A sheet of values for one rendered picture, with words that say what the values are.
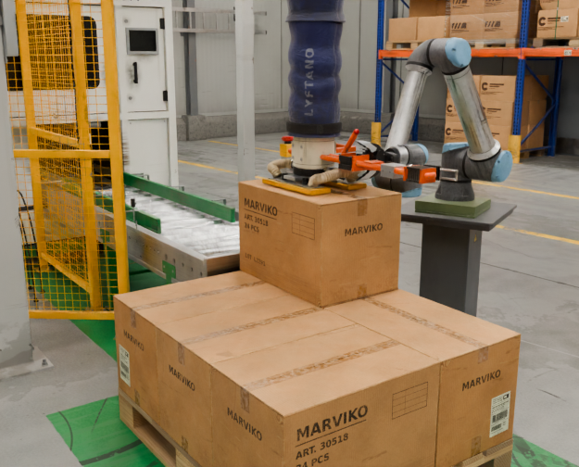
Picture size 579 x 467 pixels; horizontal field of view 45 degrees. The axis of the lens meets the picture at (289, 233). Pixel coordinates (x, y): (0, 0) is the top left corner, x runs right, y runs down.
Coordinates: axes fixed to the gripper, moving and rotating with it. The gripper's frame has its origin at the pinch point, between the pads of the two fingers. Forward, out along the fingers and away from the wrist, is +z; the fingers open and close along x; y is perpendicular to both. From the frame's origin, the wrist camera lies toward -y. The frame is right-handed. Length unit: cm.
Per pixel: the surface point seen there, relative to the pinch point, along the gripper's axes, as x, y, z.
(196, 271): -55, 70, 33
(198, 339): -54, -4, 73
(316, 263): -36.7, -1.0, 20.6
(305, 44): 43.6, 22.4, 8.6
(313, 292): -49, 1, 20
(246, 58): 39, 339, -168
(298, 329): -54, -16, 40
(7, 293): -69, 132, 100
